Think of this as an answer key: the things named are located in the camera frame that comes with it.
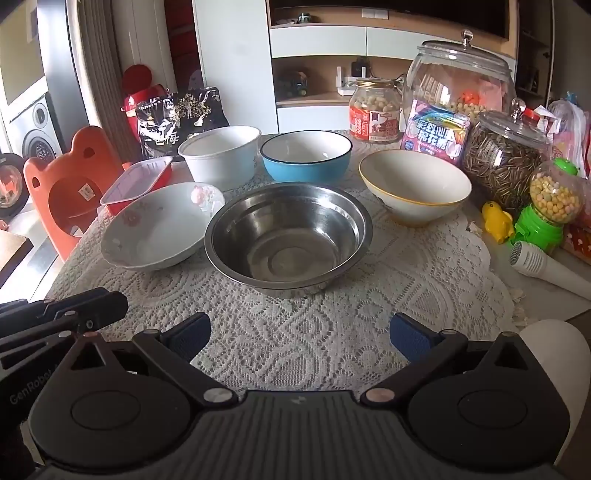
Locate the stainless steel bowl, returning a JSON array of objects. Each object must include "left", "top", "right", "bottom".
[{"left": 204, "top": 183, "right": 374, "bottom": 298}]

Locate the white microphone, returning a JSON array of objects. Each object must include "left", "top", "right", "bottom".
[{"left": 509, "top": 241, "right": 591, "bottom": 301}]

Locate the green toy tractor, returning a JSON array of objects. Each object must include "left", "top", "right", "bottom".
[{"left": 276, "top": 71, "right": 308, "bottom": 99}]

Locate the glass sunflower seed jar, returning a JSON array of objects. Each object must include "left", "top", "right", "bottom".
[{"left": 461, "top": 98, "right": 551, "bottom": 215}]

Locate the green candy dispenser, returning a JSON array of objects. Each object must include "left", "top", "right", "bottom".
[{"left": 510, "top": 158, "right": 584, "bottom": 254}]

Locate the orange bear-shaped chair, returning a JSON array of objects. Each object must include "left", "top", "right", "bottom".
[{"left": 23, "top": 126, "right": 123, "bottom": 260}]

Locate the black television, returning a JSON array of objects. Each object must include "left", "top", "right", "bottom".
[{"left": 270, "top": 0, "right": 509, "bottom": 39}]

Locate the white wifi router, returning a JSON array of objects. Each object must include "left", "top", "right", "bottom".
[{"left": 335, "top": 66, "right": 370, "bottom": 97}]

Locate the large glass peanut jar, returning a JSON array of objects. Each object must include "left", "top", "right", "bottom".
[{"left": 403, "top": 30, "right": 516, "bottom": 133}]

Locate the white gold-rimmed bowl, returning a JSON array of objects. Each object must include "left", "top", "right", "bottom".
[{"left": 359, "top": 150, "right": 472, "bottom": 227}]

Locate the round black fan heater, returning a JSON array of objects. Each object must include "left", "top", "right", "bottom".
[{"left": 0, "top": 153, "right": 29, "bottom": 222}]

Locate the white speaker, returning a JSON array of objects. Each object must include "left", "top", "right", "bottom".
[{"left": 3, "top": 77, "right": 62, "bottom": 162}]

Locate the pink marshmallow bag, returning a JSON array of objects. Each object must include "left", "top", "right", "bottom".
[{"left": 401, "top": 99, "right": 471, "bottom": 165}]

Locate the red trash bin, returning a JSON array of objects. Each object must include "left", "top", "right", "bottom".
[{"left": 121, "top": 64, "right": 166, "bottom": 140}]

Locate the white wood tv cabinet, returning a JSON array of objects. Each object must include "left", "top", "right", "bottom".
[{"left": 192, "top": 0, "right": 518, "bottom": 136}]

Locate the red white plastic tray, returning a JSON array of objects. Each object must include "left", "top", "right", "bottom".
[{"left": 100, "top": 156, "right": 172, "bottom": 215}]

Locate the small peanut jar gold lid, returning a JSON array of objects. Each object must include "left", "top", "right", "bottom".
[{"left": 349, "top": 78, "right": 402, "bottom": 144}]

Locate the tall white bowl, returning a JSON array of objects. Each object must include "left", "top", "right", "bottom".
[{"left": 177, "top": 126, "right": 260, "bottom": 191}]

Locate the yellow rubber duck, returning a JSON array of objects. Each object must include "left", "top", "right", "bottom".
[{"left": 481, "top": 201, "right": 515, "bottom": 244}]

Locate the black snack bag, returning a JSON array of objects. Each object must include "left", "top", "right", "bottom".
[{"left": 135, "top": 87, "right": 229, "bottom": 160}]

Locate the blue enamel bowl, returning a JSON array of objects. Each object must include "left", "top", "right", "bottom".
[{"left": 260, "top": 130, "right": 353, "bottom": 184}]

